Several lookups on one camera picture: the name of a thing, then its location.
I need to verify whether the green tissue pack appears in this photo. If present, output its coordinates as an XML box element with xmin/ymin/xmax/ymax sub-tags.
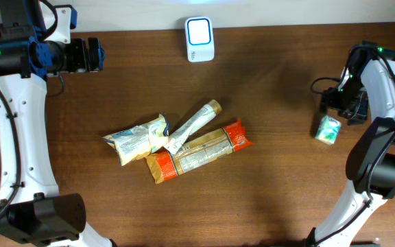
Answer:
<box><xmin>315</xmin><ymin>115</ymin><xmax>342</xmax><ymax>145</ymax></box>

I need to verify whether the cream snack bag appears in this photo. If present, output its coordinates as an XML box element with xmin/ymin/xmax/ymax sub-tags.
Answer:
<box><xmin>102</xmin><ymin>113</ymin><xmax>169</xmax><ymax>166</ymax></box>

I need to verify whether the white tube gold cap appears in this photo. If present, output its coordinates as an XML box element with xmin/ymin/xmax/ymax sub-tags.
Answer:
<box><xmin>164</xmin><ymin>99</ymin><xmax>222</xmax><ymax>154</ymax></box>

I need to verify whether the orange spaghetti packet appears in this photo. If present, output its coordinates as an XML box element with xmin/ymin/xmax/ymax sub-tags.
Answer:
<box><xmin>145</xmin><ymin>120</ymin><xmax>253</xmax><ymax>184</ymax></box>

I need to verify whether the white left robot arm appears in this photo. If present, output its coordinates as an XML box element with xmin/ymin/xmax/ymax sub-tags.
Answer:
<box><xmin>0</xmin><ymin>1</ymin><xmax>114</xmax><ymax>246</ymax></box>

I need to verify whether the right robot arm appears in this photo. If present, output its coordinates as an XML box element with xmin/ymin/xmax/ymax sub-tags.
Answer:
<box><xmin>303</xmin><ymin>41</ymin><xmax>395</xmax><ymax>246</ymax></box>

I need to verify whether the white barcode scanner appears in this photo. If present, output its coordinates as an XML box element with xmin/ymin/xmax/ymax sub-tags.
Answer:
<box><xmin>184</xmin><ymin>16</ymin><xmax>215</xmax><ymax>62</ymax></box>

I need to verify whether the black right camera cable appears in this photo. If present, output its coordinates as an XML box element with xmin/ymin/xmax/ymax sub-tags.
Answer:
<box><xmin>309</xmin><ymin>77</ymin><xmax>342</xmax><ymax>95</ymax></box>

